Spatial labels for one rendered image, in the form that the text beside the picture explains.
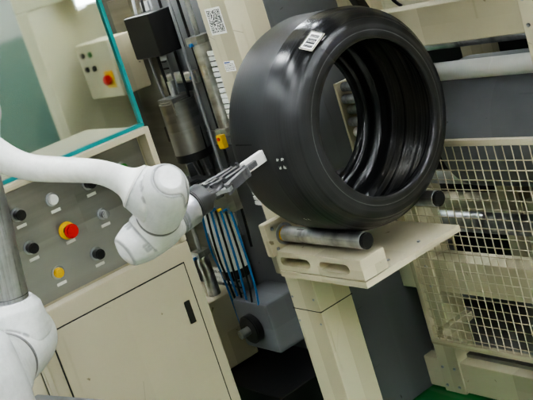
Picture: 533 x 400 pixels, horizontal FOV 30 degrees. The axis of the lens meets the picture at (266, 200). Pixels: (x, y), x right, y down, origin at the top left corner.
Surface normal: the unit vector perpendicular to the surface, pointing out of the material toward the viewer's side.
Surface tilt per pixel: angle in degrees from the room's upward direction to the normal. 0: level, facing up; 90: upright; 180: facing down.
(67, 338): 90
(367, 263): 90
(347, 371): 90
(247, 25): 90
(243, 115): 68
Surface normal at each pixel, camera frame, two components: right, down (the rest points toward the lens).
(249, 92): -0.78, -0.19
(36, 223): 0.59, 0.03
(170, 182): 0.36, -0.43
